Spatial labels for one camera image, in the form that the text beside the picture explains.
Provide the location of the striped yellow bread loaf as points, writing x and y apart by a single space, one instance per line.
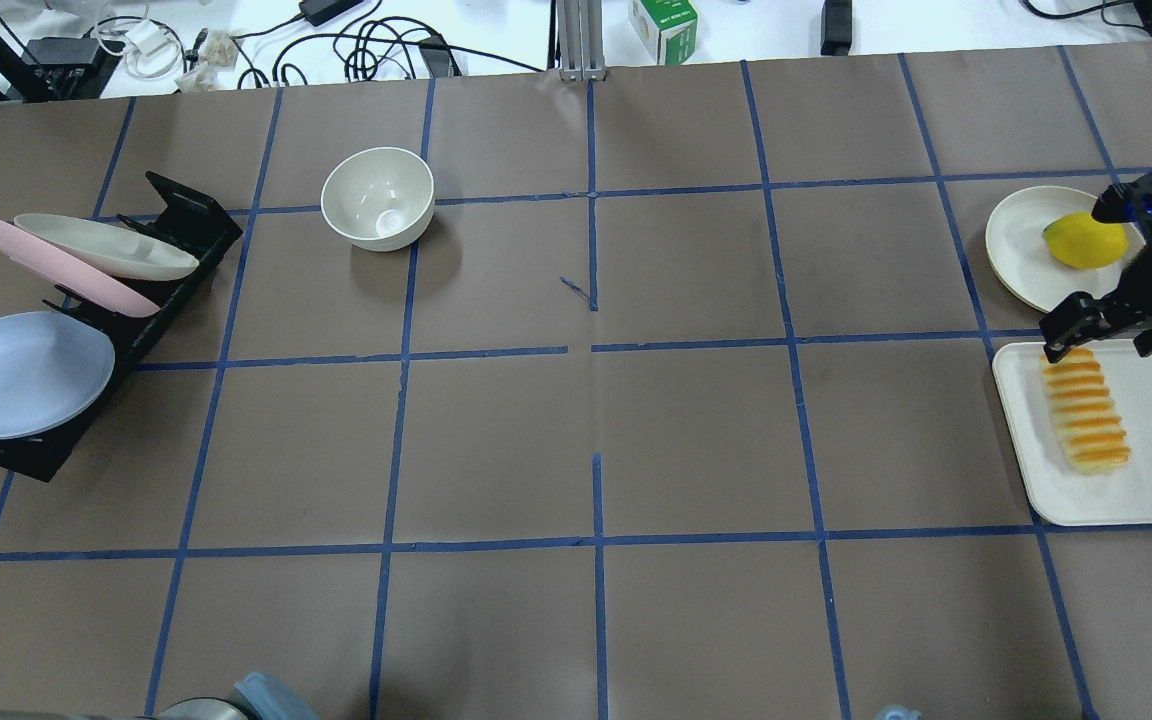
1083 414

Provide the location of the light blue plate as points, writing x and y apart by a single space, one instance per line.
52 367

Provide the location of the cream round plate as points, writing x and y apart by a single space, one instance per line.
1018 254

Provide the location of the cream plate in rack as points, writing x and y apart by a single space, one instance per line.
114 250

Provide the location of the pink plate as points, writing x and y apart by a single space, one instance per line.
73 274

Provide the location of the white rectangular tray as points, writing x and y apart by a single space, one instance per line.
1058 493

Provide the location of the yellow lemon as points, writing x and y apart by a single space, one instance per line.
1081 242

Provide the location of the black power adapter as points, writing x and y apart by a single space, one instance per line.
836 28

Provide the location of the green white carton box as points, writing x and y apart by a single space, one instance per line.
668 29

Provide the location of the cream ceramic bowl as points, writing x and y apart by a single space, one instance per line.
380 199

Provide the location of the black dish rack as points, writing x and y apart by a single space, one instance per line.
191 221

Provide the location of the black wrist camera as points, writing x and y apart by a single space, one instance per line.
1128 202

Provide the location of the aluminium frame post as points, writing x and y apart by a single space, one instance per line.
578 40

